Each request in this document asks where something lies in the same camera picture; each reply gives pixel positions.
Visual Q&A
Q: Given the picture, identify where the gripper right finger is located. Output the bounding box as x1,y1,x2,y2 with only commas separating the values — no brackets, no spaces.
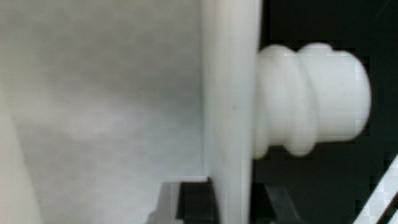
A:
253,183,303,224

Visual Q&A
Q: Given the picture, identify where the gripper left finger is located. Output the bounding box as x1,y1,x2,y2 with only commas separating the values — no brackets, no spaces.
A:
150,181,216,224

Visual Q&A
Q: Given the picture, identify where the white cabinet body box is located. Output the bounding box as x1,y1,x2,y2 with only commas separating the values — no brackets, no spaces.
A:
0,0,370,224

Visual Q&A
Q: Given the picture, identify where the white L-shaped fence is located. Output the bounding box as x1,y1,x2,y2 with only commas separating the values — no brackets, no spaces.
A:
352,156,398,224

